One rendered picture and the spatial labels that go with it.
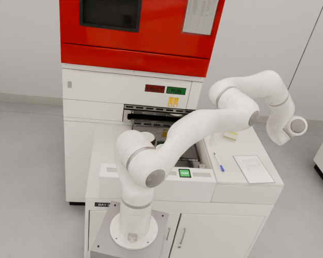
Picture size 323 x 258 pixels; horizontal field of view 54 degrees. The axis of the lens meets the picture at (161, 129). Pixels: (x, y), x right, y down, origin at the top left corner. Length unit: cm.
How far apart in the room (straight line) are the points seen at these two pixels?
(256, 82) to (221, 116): 20
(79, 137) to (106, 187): 69
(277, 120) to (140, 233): 72
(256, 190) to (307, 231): 138
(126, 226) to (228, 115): 55
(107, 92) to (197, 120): 95
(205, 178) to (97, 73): 85
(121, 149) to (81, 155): 118
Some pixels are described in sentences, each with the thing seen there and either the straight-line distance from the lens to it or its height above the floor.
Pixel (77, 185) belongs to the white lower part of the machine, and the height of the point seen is 26.
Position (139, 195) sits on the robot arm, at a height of 117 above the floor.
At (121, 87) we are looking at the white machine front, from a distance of 190.
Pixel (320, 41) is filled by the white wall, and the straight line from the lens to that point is 392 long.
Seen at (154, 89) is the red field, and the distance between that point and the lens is 191.
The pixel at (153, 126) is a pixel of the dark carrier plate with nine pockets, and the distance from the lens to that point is 192.
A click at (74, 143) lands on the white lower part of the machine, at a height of 64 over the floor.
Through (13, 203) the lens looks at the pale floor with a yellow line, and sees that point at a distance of 270.
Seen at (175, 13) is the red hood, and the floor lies 156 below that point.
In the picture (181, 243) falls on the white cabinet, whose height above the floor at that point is 50.
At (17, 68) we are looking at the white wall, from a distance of 368.
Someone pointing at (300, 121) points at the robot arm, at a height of 133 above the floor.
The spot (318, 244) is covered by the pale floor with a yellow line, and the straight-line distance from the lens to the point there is 295.
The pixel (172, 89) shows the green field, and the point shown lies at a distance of 192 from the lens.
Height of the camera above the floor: 198
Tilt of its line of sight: 34 degrees down
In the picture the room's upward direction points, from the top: 10 degrees clockwise
